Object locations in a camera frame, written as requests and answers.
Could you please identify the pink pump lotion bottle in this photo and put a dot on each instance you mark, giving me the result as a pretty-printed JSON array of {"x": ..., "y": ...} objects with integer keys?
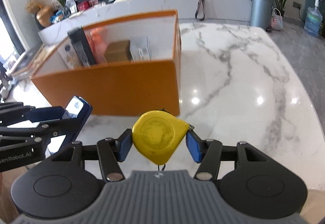
[{"x": 98, "y": 45}]

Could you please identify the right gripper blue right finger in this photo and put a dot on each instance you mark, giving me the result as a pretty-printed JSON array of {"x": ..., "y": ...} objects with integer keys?
[{"x": 196, "y": 146}]

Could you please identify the woven small basket bag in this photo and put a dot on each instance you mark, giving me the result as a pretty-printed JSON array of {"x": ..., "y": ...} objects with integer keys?
[{"x": 276, "y": 20}]

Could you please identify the grey metal trash bin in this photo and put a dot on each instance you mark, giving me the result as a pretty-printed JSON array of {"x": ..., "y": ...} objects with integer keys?
[{"x": 261, "y": 13}]

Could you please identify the gold round vase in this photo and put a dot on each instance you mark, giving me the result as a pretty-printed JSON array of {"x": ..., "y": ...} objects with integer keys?
[{"x": 44, "y": 14}]

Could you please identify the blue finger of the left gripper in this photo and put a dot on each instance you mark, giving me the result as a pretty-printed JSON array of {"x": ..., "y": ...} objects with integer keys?
[
  {"x": 45, "y": 114},
  {"x": 69, "y": 127}
]

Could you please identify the brown cardboard cube box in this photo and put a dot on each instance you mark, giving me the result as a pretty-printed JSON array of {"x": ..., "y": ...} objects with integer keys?
[{"x": 118, "y": 51}]

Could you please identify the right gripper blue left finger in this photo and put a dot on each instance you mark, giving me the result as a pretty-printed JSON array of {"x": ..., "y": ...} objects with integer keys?
[{"x": 123, "y": 145}]

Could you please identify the blue water jug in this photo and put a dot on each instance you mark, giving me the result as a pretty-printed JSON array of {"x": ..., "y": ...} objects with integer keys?
[{"x": 313, "y": 19}]

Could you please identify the blue Super Deer tin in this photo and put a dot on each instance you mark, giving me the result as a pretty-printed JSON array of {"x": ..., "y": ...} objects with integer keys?
[{"x": 77, "y": 112}]

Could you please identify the clear plastic box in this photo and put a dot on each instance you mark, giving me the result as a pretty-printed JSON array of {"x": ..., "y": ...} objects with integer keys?
[{"x": 140, "y": 49}]

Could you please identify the white Nivea cream tube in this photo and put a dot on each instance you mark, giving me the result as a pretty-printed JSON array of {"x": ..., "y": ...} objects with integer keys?
[{"x": 69, "y": 55}]

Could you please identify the orange cardboard storage box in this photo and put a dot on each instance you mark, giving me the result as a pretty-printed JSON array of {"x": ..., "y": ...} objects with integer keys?
[{"x": 121, "y": 88}]

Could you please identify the yellow tape measure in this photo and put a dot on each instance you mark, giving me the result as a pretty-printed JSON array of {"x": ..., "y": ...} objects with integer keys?
[{"x": 157, "y": 134}]

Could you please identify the black shower gel tube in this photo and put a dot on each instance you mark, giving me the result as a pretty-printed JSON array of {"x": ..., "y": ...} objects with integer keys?
[{"x": 81, "y": 46}]

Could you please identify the stack of books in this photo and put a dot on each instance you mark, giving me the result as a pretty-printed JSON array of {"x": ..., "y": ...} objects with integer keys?
[{"x": 29, "y": 61}]

